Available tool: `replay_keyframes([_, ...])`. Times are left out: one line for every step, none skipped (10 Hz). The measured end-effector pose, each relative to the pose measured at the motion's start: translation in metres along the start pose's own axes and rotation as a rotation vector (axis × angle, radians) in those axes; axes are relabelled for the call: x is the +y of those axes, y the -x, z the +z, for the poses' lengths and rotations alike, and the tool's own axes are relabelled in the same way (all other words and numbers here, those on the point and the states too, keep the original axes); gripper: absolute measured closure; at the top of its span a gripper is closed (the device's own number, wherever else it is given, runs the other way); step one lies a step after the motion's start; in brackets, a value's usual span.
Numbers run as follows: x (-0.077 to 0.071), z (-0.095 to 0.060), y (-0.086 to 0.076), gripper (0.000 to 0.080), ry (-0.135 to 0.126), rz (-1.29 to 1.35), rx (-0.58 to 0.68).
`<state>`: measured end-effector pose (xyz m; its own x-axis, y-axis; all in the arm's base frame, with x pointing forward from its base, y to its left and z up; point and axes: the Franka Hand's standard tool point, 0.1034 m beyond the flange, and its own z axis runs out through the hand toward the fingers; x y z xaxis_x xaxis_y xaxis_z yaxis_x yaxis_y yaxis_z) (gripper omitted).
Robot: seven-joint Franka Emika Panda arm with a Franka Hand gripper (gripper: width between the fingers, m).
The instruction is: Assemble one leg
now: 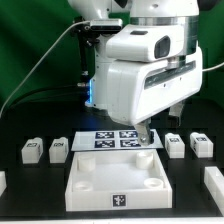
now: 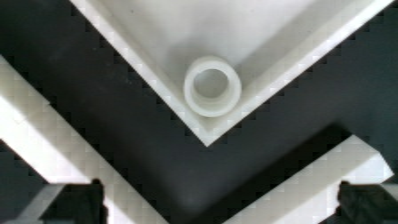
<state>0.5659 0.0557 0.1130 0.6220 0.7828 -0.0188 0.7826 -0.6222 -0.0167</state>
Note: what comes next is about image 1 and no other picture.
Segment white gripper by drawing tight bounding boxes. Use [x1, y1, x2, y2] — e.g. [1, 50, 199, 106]
[107, 48, 202, 146]

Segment white square tabletop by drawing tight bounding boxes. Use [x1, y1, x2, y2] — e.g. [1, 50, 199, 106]
[65, 149, 172, 212]

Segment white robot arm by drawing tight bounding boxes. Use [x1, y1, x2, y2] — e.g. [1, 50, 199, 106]
[68, 0, 217, 146]

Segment white marker sheet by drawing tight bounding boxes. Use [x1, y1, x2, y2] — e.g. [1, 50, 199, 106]
[71, 129, 164, 152]

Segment white obstacle bar right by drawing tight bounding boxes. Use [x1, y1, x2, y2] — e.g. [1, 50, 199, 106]
[204, 166, 224, 217]

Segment white block left edge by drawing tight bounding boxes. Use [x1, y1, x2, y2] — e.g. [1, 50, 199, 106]
[0, 171, 7, 197]

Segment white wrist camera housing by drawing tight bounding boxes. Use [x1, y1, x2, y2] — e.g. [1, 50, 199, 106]
[106, 25, 184, 62]

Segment grey camera on stand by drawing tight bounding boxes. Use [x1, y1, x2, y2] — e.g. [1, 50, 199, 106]
[90, 19, 123, 32]

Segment black camera stand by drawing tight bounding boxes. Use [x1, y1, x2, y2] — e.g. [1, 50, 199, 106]
[70, 16, 99, 86]

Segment grey camera cable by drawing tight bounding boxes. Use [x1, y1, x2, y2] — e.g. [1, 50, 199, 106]
[0, 20, 92, 118]

